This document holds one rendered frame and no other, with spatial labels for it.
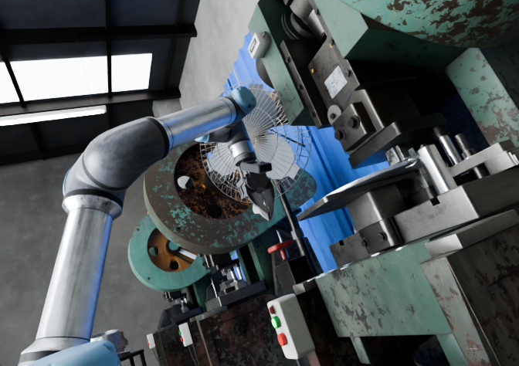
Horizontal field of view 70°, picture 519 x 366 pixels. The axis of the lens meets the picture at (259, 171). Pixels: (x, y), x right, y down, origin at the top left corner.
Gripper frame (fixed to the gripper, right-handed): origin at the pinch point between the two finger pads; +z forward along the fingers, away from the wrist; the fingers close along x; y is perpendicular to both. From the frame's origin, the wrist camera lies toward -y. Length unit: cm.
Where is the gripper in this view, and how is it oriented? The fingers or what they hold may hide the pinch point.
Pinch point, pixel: (269, 215)
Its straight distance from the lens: 109.6
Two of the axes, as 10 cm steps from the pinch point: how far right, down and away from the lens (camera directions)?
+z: 3.4, 9.0, -2.8
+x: -8.8, 2.0, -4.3
